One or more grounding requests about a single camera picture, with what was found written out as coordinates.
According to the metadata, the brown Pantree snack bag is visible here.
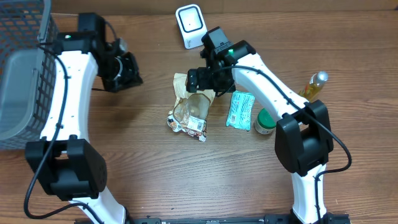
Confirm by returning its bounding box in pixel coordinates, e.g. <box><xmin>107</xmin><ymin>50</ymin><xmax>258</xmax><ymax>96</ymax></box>
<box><xmin>167</xmin><ymin>73</ymin><xmax>215</xmax><ymax>142</ymax></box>

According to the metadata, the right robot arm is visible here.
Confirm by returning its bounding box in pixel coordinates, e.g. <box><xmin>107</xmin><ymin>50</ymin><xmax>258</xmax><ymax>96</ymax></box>
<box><xmin>187</xmin><ymin>27</ymin><xmax>333</xmax><ymax>223</ymax></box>

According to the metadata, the white barcode scanner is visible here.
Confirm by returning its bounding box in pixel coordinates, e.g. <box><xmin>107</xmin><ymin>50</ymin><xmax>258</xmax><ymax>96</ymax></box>
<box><xmin>175</xmin><ymin>4</ymin><xmax>208</xmax><ymax>49</ymax></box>

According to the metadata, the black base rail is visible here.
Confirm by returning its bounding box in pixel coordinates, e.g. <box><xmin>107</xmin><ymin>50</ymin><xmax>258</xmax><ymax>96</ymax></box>
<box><xmin>74</xmin><ymin>213</ymin><xmax>351</xmax><ymax>224</ymax></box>

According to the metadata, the yellow drink bottle silver cap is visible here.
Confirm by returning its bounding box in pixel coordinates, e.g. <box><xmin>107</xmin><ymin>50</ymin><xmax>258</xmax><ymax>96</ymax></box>
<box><xmin>298</xmin><ymin>71</ymin><xmax>328</xmax><ymax>102</ymax></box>

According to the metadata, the green lid white jar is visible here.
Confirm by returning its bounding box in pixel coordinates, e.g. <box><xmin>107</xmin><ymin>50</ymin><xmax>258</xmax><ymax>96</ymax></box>
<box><xmin>254</xmin><ymin>108</ymin><xmax>276</xmax><ymax>134</ymax></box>

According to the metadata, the dark grey plastic basket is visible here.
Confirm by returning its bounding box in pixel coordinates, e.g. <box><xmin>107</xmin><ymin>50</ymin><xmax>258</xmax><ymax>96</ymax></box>
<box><xmin>1</xmin><ymin>0</ymin><xmax>58</xmax><ymax>151</ymax></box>

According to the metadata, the teal snack packet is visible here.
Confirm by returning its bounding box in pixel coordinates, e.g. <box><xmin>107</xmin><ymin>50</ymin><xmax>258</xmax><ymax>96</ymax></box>
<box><xmin>226</xmin><ymin>91</ymin><xmax>255</xmax><ymax>131</ymax></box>

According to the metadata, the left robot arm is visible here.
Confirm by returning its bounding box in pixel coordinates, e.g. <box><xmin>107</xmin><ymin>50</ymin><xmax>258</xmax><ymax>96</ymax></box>
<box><xmin>25</xmin><ymin>12</ymin><xmax>143</xmax><ymax>223</ymax></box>

